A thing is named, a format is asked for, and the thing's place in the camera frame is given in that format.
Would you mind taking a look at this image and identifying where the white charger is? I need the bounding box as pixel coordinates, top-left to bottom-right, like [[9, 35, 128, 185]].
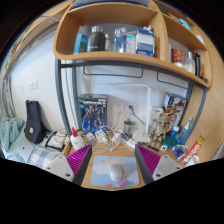
[[111, 130, 124, 144], [94, 129, 108, 145]]

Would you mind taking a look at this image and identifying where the white wall socket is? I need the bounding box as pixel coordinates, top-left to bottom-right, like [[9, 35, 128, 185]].
[[111, 102, 125, 115]]

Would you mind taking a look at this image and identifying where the black ruler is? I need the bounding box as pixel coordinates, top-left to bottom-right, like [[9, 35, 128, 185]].
[[145, 142, 160, 153]]

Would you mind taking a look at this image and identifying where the white mug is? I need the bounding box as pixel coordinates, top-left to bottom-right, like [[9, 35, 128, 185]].
[[186, 154, 201, 168]]

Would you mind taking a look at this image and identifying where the blue robot model kit box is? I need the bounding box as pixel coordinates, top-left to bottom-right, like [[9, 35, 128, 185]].
[[78, 93, 108, 134]]

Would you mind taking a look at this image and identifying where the grey white computer mouse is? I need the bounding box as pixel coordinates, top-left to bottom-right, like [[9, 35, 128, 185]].
[[109, 163, 124, 183]]

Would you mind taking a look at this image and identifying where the glass jar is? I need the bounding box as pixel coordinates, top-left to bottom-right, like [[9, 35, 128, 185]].
[[123, 119, 136, 138]]

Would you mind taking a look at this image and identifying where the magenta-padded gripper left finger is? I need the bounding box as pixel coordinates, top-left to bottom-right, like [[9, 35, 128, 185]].
[[43, 143, 94, 187]]

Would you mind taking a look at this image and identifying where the tan tree-man figurine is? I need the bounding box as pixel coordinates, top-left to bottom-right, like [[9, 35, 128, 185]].
[[148, 111, 171, 143]]

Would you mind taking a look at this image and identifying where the white desk lamp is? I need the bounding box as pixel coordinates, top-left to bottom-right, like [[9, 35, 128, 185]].
[[94, 83, 153, 144]]

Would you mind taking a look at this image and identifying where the dark cable with green plug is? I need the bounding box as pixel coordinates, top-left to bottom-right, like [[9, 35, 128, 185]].
[[128, 104, 147, 127]]

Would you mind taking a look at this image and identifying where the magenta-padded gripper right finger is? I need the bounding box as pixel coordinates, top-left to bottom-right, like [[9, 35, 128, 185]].
[[134, 143, 184, 185]]

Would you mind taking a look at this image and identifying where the white power strip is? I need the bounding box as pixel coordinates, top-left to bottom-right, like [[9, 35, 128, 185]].
[[124, 137, 138, 149]]

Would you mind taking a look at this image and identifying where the teal blanket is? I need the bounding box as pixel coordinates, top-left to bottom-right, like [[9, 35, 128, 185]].
[[0, 116, 26, 153]]

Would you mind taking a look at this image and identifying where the plaid bedding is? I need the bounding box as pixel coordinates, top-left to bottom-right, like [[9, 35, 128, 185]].
[[9, 133, 71, 169]]

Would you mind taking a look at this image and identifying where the wooden shelf unit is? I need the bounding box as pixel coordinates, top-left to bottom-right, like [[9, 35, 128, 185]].
[[53, 0, 213, 89]]

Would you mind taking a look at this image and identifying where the tangled white cable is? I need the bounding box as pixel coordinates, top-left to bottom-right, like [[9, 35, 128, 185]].
[[84, 124, 138, 153]]

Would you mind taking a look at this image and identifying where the white red-capped lotion bottle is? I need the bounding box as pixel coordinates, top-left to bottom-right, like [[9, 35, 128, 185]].
[[69, 127, 86, 151]]

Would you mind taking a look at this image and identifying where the white light switch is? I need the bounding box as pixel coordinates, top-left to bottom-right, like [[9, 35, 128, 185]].
[[28, 79, 39, 92]]

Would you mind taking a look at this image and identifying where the red chips can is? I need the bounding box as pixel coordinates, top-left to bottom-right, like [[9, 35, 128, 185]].
[[182, 135, 205, 164]]

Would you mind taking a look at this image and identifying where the black backpack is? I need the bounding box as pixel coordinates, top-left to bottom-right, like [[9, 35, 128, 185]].
[[23, 99, 48, 145]]

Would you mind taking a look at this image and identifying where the grey metal frame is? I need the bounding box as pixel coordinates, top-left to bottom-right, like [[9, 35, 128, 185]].
[[54, 59, 208, 148]]

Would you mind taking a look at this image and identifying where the colourful figure print box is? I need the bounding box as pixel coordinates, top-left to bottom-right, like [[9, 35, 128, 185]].
[[162, 92, 188, 129]]

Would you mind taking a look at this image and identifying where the pastel cloud print mouse pad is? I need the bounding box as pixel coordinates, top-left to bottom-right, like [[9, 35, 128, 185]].
[[89, 154, 140, 188]]

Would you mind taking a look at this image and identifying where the beige paper card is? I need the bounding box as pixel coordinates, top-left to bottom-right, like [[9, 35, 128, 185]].
[[150, 105, 164, 120]]

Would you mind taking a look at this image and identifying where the teal bowl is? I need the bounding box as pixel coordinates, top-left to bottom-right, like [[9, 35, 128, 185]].
[[162, 136, 177, 150]]

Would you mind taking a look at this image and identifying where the blue spray bottle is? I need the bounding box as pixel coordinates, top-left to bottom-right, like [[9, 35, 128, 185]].
[[176, 116, 194, 146]]

